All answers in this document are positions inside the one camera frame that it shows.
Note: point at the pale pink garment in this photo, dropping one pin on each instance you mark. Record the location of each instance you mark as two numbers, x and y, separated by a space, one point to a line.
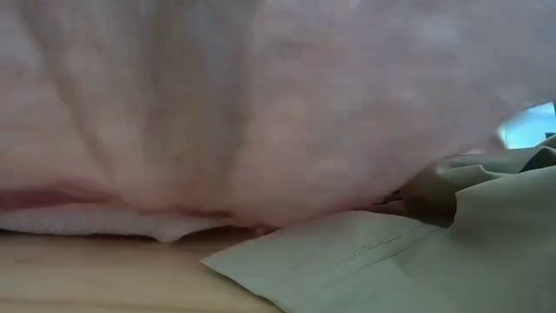
217 108

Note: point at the beige trousers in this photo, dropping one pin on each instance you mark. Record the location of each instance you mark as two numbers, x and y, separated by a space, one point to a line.
391 269

